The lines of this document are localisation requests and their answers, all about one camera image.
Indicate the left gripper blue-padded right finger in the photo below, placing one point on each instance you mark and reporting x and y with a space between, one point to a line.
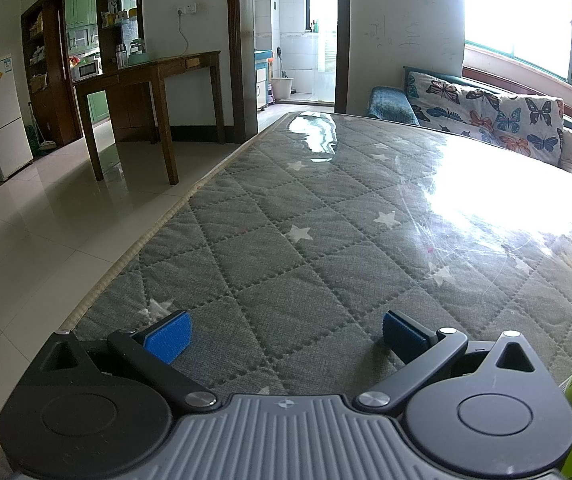
428 356

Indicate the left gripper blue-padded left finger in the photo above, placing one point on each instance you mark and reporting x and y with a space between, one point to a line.
147 354

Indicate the grey quilted star table cover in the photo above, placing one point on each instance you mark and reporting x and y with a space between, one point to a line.
288 255

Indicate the blue sofa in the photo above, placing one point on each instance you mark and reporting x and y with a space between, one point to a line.
391 104

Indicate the butterfly print cushion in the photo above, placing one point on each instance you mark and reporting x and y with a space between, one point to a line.
527 125

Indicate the white refrigerator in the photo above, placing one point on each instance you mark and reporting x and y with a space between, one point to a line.
15 151

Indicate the dark wooden shelf unit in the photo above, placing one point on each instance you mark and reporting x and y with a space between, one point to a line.
59 34

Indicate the dark wooden table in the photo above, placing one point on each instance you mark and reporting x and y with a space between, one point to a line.
154 74

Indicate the microwave oven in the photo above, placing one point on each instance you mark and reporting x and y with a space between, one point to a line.
87 68

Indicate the white bucket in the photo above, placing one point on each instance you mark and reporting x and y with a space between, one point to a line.
281 88

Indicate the blue cabinet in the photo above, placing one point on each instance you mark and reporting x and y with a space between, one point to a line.
262 62

